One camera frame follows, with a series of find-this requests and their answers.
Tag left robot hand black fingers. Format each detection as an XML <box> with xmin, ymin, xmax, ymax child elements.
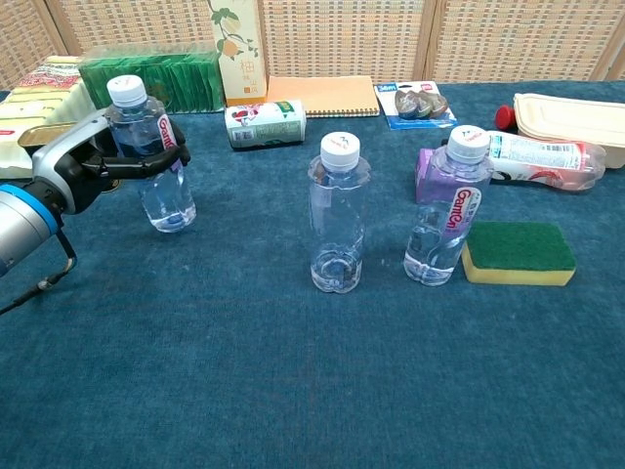
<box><xmin>29</xmin><ymin>107</ymin><xmax>191</xmax><ymax>216</ymax></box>

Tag clear water bottle white cap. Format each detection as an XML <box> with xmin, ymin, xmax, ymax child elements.
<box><xmin>307</xmin><ymin>131</ymin><xmax>372</xmax><ymax>294</ymax></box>
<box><xmin>104</xmin><ymin>74</ymin><xmax>197</xmax><ymax>234</ymax></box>
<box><xmin>402</xmin><ymin>124</ymin><xmax>495</xmax><ymax>287</ymax></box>

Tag black gold luncheon meat tin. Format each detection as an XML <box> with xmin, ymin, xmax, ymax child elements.
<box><xmin>17</xmin><ymin>121</ymin><xmax>123</xmax><ymax>192</ymax></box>

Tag yellow sponge multipack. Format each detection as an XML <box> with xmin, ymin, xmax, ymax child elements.
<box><xmin>0</xmin><ymin>55</ymin><xmax>99</xmax><ymax>180</ymax></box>

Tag clear box green sachets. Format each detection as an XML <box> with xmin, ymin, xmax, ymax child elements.
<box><xmin>77</xmin><ymin>42</ymin><xmax>227</xmax><ymax>116</ymax></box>

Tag tall orange white carton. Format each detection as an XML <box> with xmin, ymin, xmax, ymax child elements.
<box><xmin>207</xmin><ymin>0</ymin><xmax>270</xmax><ymax>108</ymax></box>

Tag white green drink can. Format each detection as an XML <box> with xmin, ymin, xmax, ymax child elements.
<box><xmin>224</xmin><ymin>99</ymin><xmax>308</xmax><ymax>149</ymax></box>

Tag orange spiral notebook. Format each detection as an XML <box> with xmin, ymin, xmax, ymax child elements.
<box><xmin>266</xmin><ymin>75</ymin><xmax>381</xmax><ymax>119</ymax></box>

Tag woven wicker folding screen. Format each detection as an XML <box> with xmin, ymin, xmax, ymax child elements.
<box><xmin>0</xmin><ymin>0</ymin><xmax>625</xmax><ymax>92</ymax></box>

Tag blue table cloth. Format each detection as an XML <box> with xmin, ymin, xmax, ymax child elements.
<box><xmin>0</xmin><ymin>80</ymin><xmax>625</xmax><ymax>469</ymax></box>

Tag blue tape measure blister pack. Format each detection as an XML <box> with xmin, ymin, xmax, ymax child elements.
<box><xmin>373</xmin><ymin>80</ymin><xmax>459</xmax><ymax>131</ymax></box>

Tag small purple box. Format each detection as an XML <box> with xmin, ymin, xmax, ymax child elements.
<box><xmin>414</xmin><ymin>148</ymin><xmax>458</xmax><ymax>205</ymax></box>

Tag red round object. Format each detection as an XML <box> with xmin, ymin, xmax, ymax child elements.
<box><xmin>495</xmin><ymin>105</ymin><xmax>520</xmax><ymax>132</ymax></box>

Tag green yellow scrub sponge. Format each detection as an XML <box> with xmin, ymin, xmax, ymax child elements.
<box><xmin>461</xmin><ymin>222</ymin><xmax>577</xmax><ymax>287</ymax></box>

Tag pink white squeeze bottle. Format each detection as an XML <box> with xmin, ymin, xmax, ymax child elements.
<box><xmin>485</xmin><ymin>130</ymin><xmax>608</xmax><ymax>193</ymax></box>

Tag beige lidded food container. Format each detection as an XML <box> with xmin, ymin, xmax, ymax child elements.
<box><xmin>512</xmin><ymin>92</ymin><xmax>625</xmax><ymax>170</ymax></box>

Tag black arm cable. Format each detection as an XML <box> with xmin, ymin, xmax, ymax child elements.
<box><xmin>0</xmin><ymin>229</ymin><xmax>78</xmax><ymax>317</ymax></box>

